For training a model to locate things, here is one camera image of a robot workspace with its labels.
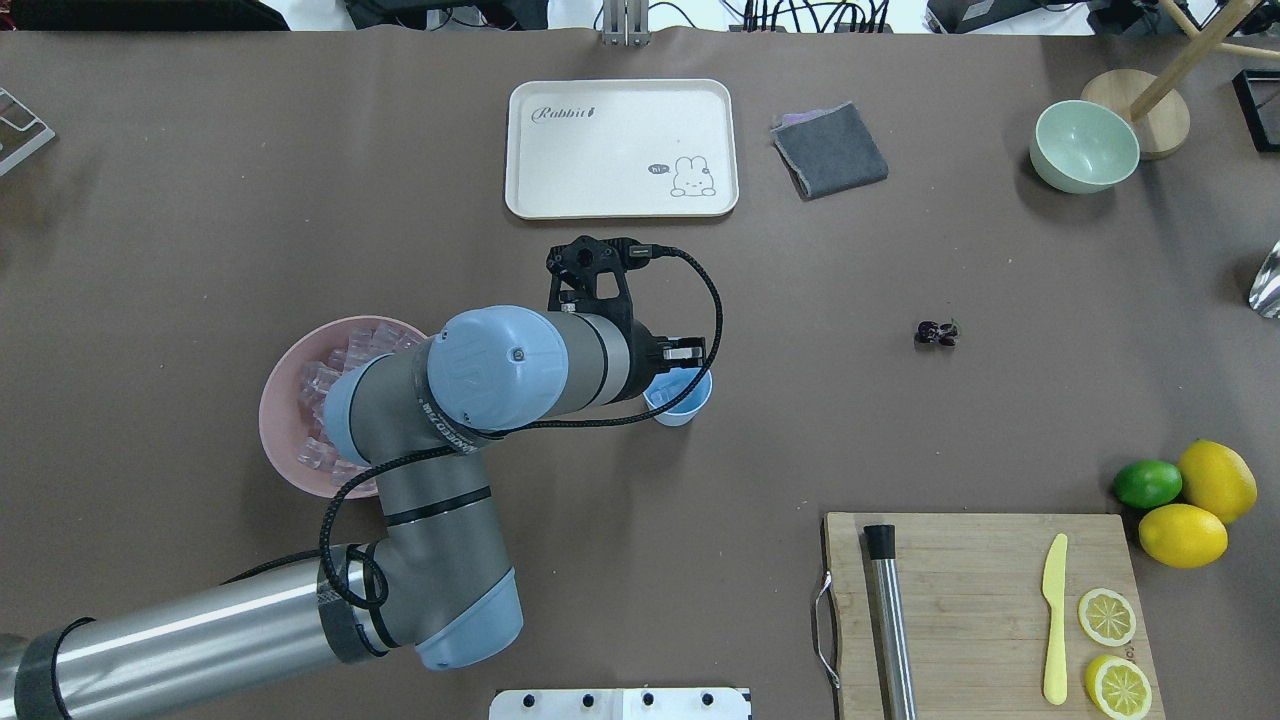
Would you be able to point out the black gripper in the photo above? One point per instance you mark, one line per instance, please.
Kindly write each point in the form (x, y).
(647, 356)

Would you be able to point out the clear ice cubes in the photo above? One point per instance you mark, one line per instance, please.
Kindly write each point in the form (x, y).
(353, 346)

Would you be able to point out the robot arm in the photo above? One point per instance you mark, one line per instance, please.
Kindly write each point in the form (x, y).
(409, 554)

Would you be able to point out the wooden cup tree stand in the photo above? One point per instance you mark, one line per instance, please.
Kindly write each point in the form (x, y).
(1152, 105)

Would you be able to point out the metal ice scoop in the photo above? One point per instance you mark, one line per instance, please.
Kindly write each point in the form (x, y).
(1263, 295)

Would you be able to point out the cream rabbit tray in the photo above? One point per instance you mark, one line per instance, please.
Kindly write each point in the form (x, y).
(620, 148)

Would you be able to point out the grey folded cloth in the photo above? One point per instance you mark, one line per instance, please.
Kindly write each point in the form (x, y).
(829, 150)

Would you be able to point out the pink bowl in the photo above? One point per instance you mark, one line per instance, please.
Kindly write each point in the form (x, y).
(291, 401)

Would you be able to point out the steel muddler black tip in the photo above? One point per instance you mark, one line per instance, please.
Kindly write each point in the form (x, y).
(897, 676)

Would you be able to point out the wooden cutting board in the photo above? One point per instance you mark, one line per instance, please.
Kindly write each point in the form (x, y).
(975, 619)

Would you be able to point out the mint green bowl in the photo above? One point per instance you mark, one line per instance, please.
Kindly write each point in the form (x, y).
(1082, 147)

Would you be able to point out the green lime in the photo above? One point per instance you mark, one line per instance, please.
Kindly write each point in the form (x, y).
(1147, 484)

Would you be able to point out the yellow plastic knife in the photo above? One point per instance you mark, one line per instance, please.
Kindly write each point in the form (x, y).
(1055, 671)

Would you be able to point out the lemon slice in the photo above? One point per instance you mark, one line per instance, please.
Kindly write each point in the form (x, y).
(1118, 687)
(1107, 617)

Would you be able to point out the whole yellow lemon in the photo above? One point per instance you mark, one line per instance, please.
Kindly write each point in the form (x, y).
(1217, 479)

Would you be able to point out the aluminium frame post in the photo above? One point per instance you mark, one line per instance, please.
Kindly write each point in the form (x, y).
(625, 23)

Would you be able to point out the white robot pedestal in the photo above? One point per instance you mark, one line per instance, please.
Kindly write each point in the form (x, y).
(623, 703)

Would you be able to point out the white wire cup rack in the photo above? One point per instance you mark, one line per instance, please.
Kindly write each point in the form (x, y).
(22, 132)

